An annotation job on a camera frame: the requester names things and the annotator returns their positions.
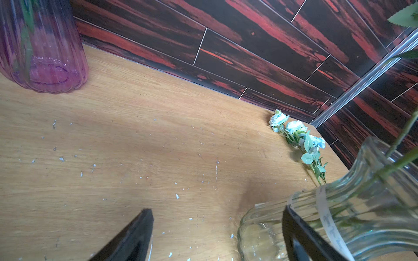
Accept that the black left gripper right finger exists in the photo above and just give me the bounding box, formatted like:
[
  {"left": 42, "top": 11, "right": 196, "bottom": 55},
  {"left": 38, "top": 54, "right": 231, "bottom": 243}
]
[{"left": 282, "top": 205, "right": 346, "bottom": 261}]

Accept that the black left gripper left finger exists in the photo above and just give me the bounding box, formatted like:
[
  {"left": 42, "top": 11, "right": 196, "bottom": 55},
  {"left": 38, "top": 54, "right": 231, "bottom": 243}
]
[{"left": 91, "top": 209, "right": 154, "bottom": 261}]

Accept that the light blue flower bunch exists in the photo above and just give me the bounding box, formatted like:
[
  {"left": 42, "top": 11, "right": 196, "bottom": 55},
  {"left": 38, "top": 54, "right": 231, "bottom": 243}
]
[{"left": 359, "top": 0, "right": 418, "bottom": 196}]

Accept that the clear glass vase with ribbon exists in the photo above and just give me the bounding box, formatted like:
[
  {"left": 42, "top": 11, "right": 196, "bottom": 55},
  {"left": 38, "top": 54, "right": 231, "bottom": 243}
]
[{"left": 237, "top": 137, "right": 418, "bottom": 261}]

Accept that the blue purple glass vase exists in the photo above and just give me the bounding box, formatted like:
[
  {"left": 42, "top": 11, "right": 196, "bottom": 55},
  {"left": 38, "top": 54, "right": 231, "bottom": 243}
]
[{"left": 1, "top": 1, "right": 88, "bottom": 94}]

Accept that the white flower stem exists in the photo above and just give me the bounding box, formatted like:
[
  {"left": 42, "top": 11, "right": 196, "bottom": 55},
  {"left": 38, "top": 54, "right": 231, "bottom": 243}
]
[{"left": 268, "top": 109, "right": 317, "bottom": 179}]

